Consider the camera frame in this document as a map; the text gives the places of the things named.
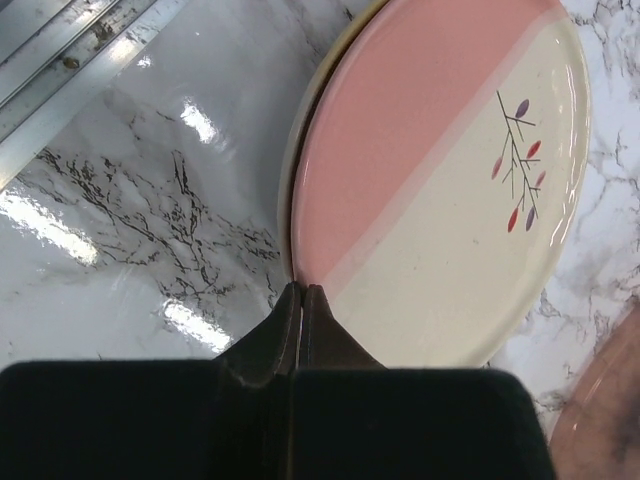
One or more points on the pink transparent plastic bin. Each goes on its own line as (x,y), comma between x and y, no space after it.
(597,433)

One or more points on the pink cream ceramic plate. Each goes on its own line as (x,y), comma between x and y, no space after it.
(432,173)

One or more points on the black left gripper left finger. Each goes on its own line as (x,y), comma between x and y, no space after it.
(109,419)

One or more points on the aluminium frame rail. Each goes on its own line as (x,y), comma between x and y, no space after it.
(56,55)

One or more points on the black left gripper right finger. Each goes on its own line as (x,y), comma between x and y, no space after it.
(354,419)

